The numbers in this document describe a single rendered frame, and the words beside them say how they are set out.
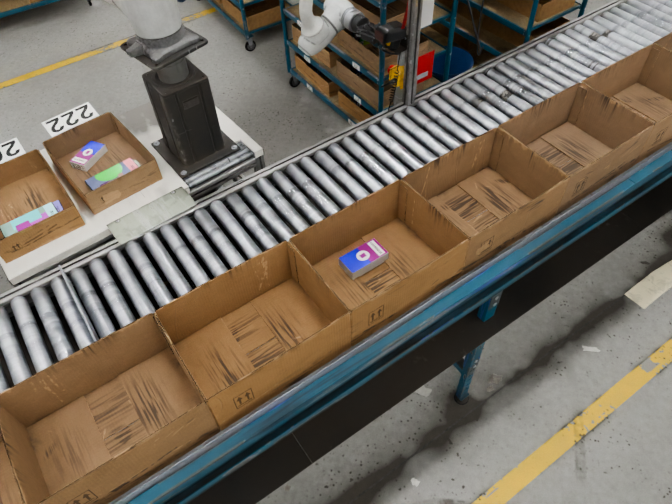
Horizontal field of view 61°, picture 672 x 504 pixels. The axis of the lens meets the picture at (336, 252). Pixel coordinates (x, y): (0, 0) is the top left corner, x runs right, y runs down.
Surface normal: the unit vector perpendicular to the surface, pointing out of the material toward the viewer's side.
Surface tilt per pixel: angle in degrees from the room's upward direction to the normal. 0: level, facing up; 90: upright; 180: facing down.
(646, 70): 90
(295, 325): 0
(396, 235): 1
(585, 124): 89
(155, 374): 1
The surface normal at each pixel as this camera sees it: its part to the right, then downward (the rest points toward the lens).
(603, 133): -0.82, 0.45
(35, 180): -0.02, -0.65
